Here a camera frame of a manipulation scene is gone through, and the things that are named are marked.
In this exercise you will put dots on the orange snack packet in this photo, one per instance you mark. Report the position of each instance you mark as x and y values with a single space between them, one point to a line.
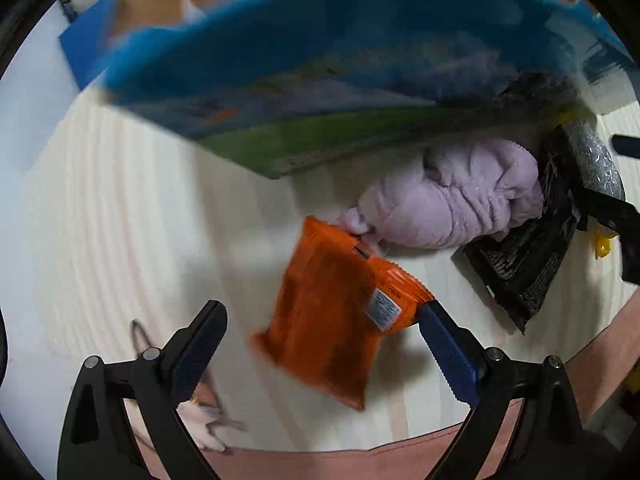
325 320

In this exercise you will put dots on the person's pink clothing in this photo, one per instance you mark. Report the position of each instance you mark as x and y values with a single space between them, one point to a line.
350 465

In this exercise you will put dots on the small yellow object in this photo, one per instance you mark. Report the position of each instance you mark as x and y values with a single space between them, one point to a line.
603 246

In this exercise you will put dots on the black snack packet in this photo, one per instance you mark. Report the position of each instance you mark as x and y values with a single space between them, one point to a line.
530 260

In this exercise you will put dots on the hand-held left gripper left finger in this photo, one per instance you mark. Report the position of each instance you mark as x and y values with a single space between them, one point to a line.
192 355

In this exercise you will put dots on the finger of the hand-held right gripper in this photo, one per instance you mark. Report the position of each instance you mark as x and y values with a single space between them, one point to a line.
627 146

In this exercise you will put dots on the blue box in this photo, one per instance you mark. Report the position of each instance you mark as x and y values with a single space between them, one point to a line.
82 45

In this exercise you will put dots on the black silver foil packet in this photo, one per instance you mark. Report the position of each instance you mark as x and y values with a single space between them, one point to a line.
592 160

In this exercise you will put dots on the lilac fluffy towel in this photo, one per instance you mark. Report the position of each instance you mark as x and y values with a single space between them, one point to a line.
450 200

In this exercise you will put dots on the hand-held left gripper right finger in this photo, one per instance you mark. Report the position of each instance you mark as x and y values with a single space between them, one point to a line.
447 347

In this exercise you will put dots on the large blue snack bag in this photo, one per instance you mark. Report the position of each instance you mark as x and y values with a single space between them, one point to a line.
320 70

